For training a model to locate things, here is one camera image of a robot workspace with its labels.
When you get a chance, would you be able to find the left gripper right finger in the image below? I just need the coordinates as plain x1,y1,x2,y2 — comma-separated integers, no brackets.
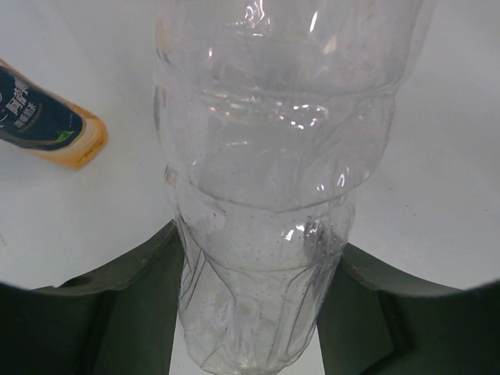
317,245,499,374

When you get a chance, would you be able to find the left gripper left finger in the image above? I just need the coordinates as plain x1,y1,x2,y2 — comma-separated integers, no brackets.
1,223,184,374

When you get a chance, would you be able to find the orange milk tea bottle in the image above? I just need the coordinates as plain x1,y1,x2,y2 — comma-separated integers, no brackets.
1,61,108,170

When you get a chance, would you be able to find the clear plastic bottle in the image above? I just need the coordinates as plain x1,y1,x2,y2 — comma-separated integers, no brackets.
153,1,436,374

